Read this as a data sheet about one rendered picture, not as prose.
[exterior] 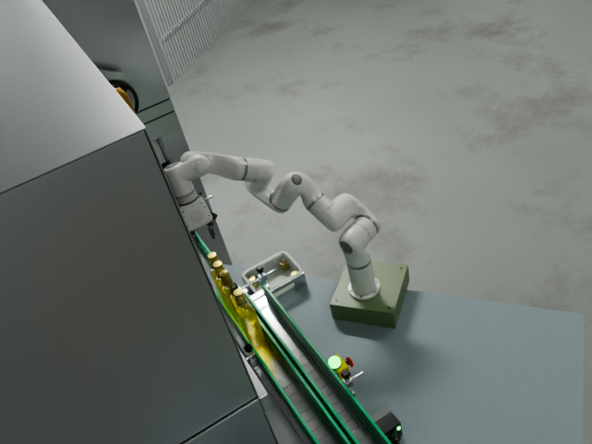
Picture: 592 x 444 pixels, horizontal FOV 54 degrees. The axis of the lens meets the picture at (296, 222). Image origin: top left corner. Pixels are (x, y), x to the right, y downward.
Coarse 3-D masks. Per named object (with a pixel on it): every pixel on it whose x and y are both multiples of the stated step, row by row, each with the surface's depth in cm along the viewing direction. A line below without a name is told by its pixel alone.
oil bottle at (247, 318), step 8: (248, 304) 199; (240, 312) 197; (248, 312) 198; (240, 320) 199; (248, 320) 199; (256, 320) 201; (248, 328) 201; (256, 328) 203; (248, 336) 204; (256, 336) 205; (256, 344) 208; (264, 344) 210
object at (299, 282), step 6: (300, 276) 242; (288, 282) 240; (294, 282) 242; (300, 282) 244; (306, 282) 245; (246, 288) 251; (276, 288) 238; (282, 288) 240; (288, 288) 242; (294, 288) 244; (300, 288) 246; (252, 294) 246; (276, 294) 240; (282, 294) 242; (288, 294) 244
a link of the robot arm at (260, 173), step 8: (248, 160) 203; (256, 160) 205; (264, 160) 207; (248, 168) 202; (256, 168) 204; (264, 168) 205; (272, 168) 207; (248, 176) 203; (256, 176) 204; (264, 176) 206; (272, 176) 208; (248, 184) 211; (256, 184) 209; (264, 184) 210; (256, 192) 213; (264, 192) 214; (272, 192) 216; (264, 200) 213; (272, 208) 213
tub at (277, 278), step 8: (272, 256) 251; (280, 256) 253; (288, 256) 249; (256, 264) 249; (264, 264) 250; (272, 264) 253; (296, 264) 245; (248, 272) 248; (256, 272) 250; (264, 272) 252; (280, 272) 253; (288, 272) 252; (272, 280) 250; (280, 280) 249; (288, 280) 239; (256, 288) 248; (272, 288) 237
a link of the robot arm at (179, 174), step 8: (192, 160) 191; (200, 160) 191; (208, 160) 193; (168, 168) 191; (176, 168) 190; (184, 168) 191; (192, 168) 191; (200, 168) 192; (208, 168) 193; (168, 176) 191; (176, 176) 191; (184, 176) 191; (192, 176) 192; (200, 176) 194; (176, 184) 192; (184, 184) 192; (192, 184) 196; (176, 192) 193; (184, 192) 193
